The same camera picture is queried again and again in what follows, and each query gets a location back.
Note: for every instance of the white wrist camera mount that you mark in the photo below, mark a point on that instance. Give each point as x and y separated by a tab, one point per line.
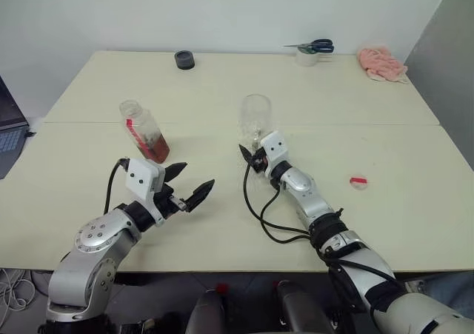
142	176
276	147

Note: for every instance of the grey laptop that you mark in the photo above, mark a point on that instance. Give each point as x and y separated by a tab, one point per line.
9	137

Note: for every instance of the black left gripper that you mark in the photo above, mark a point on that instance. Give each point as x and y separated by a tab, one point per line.
166	200

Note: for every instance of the clear glass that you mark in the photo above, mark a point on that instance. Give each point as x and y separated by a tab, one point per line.
255	115

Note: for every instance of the pink fluffy cloth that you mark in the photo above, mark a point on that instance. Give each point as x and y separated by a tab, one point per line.
381	63

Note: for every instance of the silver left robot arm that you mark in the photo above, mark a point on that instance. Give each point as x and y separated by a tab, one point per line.
92	260

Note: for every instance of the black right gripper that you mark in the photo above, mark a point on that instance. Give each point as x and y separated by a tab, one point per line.
259	161

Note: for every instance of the white bottle cap red stripe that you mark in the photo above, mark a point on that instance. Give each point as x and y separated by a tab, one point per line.
358	183

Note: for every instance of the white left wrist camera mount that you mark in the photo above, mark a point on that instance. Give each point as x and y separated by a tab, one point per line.
142	176

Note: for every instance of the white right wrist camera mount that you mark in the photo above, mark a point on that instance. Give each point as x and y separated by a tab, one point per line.
276	147

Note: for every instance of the blue jeans leg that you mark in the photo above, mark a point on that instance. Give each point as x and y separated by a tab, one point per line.
448	289

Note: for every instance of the dark grey rounded shape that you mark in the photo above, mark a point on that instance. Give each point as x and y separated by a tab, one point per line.
207	312
300	308

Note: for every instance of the plastic bottle with red sauce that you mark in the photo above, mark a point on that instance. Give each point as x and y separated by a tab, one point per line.
148	141

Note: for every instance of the white tape roll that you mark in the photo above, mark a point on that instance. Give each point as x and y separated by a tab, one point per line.
306	58

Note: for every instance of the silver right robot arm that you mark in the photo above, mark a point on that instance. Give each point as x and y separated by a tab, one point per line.
307	197

